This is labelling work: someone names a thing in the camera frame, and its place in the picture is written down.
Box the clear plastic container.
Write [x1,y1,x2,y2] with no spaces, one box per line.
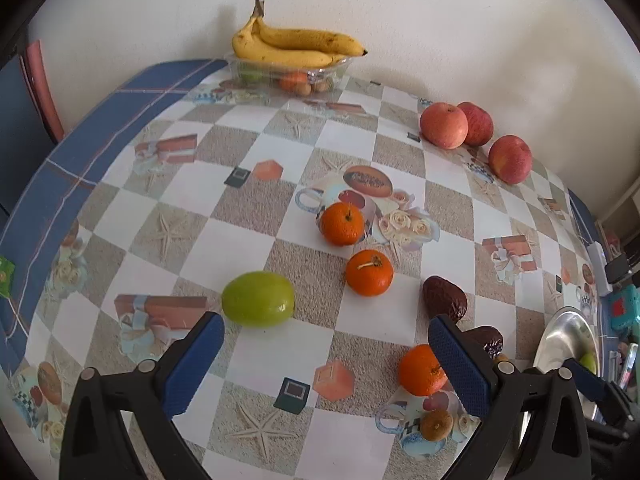
[223,51,357,97]

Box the dark red apple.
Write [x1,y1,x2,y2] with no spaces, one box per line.
[456,101,495,147]

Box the green apple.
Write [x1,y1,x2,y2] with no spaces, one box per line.
[221,271,296,330]

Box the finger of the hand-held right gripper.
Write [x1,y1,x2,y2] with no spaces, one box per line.
[566,358,635,412]

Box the wrinkled dark red date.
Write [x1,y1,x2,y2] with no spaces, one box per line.
[465,326,504,360]

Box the green packet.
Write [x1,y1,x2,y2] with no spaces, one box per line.
[0,256,16,297]

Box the large red apple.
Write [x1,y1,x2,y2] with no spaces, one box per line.
[488,134,533,185]

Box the white power strip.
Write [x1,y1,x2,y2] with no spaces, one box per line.
[586,242,613,297]

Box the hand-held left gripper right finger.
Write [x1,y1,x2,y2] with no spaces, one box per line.
[427,314,593,480]

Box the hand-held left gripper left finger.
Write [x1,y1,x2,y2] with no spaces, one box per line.
[59,311,226,480]

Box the orange mandarin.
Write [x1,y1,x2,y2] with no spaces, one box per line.
[398,344,449,397]
[345,249,395,297]
[319,201,366,247]

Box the teal box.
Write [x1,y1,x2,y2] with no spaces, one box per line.
[607,284,640,333]

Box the blue chair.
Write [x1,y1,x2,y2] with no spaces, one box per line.
[0,40,66,221]

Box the round metal plate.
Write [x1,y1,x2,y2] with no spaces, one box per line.
[531,306,603,423]

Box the black charger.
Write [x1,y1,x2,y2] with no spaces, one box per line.
[604,255,633,285]

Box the checkered printed tablecloth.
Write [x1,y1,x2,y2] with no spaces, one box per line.
[0,58,608,480]

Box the smartphone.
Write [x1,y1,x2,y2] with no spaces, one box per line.
[619,342,639,391]

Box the pale red apple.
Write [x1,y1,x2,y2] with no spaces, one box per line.
[419,102,469,150]

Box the yellow banana bunch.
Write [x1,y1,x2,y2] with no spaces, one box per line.
[231,0,369,67]

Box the dark brown avocado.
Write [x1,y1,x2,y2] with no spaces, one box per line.
[422,275,469,324]

